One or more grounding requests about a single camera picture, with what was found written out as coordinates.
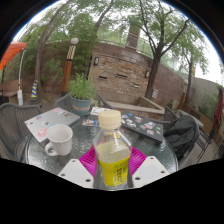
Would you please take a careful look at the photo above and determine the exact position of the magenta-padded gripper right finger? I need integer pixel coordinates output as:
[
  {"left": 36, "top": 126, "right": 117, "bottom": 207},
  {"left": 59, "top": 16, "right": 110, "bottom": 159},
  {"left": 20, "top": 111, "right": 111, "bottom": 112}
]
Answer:
[{"left": 128, "top": 146, "right": 171, "bottom": 189}]

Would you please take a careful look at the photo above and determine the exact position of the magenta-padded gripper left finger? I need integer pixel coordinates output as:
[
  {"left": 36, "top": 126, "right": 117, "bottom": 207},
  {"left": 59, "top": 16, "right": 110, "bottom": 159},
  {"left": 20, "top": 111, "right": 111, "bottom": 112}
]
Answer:
[{"left": 57, "top": 144, "right": 98, "bottom": 189}]

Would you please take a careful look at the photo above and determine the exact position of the yellow-labelled clear drink bottle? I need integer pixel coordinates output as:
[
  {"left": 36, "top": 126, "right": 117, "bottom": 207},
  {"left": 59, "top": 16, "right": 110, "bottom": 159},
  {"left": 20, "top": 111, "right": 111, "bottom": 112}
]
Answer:
[{"left": 92, "top": 109, "right": 133, "bottom": 191}]

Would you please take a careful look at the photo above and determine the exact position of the white ceramic mug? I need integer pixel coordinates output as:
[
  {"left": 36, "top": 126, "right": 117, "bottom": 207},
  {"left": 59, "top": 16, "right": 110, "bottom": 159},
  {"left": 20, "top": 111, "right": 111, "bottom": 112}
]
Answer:
[{"left": 44, "top": 123, "right": 74, "bottom": 157}]

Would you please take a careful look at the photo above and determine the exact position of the black jacket on chair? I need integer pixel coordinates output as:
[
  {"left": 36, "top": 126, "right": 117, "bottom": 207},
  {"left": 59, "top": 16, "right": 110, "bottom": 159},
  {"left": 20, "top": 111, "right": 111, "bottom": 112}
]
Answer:
[{"left": 163, "top": 114, "right": 200, "bottom": 161}]

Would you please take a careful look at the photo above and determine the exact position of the small colourful printed card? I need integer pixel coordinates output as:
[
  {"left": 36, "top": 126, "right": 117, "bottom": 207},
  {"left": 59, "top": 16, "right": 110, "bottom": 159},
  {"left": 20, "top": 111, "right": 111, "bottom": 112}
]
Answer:
[{"left": 81, "top": 118, "right": 100, "bottom": 128}]

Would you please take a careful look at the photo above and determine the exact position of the silver laptop with stickers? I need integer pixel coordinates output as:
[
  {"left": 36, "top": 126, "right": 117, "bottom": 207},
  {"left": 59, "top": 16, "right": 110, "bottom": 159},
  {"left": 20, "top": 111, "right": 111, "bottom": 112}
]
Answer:
[{"left": 23, "top": 107, "right": 81, "bottom": 143}]

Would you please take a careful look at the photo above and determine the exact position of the white printed card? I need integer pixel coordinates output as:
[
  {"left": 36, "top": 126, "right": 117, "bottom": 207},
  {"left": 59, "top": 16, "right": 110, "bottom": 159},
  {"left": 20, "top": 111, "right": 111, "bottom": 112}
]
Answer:
[{"left": 89, "top": 106, "right": 113, "bottom": 117}]

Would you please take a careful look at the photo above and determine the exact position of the green plant in teal pot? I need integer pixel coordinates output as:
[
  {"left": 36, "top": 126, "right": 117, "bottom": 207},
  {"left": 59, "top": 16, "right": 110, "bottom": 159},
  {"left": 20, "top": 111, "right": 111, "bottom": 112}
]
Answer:
[{"left": 67, "top": 73, "right": 98, "bottom": 117}]

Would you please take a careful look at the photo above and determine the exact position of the red hanging cloth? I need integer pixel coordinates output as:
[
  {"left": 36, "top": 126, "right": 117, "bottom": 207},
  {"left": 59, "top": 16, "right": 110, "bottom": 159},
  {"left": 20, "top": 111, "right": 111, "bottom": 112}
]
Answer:
[{"left": 212, "top": 87, "right": 224, "bottom": 132}]

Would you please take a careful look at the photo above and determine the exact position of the blue yellow striped cone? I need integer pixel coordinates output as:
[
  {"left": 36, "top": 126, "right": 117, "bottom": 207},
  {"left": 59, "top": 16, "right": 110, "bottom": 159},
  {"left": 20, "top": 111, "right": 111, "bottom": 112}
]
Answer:
[{"left": 30, "top": 79, "right": 40, "bottom": 100}]

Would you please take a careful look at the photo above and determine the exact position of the white umbrella base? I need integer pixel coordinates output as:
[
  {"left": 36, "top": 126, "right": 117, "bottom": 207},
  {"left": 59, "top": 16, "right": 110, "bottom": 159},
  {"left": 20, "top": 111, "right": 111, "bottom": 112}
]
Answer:
[{"left": 16, "top": 89, "right": 24, "bottom": 107}]

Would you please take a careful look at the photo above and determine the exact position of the dark-trunk branching tree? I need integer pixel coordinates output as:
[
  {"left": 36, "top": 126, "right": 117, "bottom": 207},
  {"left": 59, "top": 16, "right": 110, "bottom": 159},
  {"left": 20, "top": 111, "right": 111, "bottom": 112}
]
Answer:
[{"left": 133, "top": 0, "right": 201, "bottom": 99}]

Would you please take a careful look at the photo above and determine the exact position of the wooden bench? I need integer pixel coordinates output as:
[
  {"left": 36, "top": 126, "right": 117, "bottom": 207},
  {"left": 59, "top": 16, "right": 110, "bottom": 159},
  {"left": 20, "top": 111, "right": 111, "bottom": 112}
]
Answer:
[{"left": 0, "top": 79, "right": 19, "bottom": 98}]

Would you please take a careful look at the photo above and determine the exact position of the slender brown-trunk tree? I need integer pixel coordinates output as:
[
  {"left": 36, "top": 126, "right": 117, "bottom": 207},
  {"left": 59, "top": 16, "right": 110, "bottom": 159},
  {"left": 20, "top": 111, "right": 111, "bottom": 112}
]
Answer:
[{"left": 33, "top": 0, "right": 78, "bottom": 99}]

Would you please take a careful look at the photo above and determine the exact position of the orange patio umbrella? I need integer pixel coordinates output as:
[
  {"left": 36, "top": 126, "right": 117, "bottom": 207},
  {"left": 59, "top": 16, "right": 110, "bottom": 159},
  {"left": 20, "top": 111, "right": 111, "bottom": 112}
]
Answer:
[{"left": 0, "top": 41, "right": 28, "bottom": 93}]

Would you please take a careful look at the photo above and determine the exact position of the wooden lamp post with globe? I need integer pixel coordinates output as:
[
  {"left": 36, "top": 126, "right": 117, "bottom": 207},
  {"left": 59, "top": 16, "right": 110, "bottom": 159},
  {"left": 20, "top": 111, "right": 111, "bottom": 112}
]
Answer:
[{"left": 60, "top": 37, "right": 80, "bottom": 98}]

